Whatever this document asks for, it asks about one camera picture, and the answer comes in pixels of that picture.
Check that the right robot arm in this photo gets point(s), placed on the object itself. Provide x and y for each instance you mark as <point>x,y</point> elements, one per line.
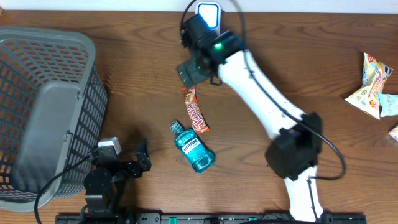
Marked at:
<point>293,152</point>

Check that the blue Listerine mouthwash bottle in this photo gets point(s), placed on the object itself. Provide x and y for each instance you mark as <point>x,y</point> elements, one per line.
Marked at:
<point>192,147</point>

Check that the white barcode scanner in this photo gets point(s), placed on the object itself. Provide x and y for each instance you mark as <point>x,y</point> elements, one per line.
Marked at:
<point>211,13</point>

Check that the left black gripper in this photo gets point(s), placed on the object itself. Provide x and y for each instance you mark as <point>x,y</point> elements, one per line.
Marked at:
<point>143,160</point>

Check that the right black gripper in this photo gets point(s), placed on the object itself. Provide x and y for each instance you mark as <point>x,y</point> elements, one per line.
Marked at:
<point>196,74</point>

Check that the light blue wipes packet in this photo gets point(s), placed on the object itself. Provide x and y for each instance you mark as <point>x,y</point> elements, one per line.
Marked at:
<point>388,104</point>

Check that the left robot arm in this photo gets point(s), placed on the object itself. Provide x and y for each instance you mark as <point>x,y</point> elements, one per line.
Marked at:
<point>106,184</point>

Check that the orange Top snack bar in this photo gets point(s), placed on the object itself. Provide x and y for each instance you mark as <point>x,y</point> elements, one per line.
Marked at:
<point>199,124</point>

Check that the small orange box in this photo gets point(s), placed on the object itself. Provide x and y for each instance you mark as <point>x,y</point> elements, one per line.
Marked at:
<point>394,132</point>

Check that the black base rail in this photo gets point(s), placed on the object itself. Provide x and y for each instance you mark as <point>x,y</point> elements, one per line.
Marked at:
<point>158,218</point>

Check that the grey plastic shopping basket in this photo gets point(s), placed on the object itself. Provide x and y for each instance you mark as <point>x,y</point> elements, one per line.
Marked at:
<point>53,105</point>

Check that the wet wipes packet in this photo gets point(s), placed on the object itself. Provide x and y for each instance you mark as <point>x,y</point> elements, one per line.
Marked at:
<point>375,74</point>

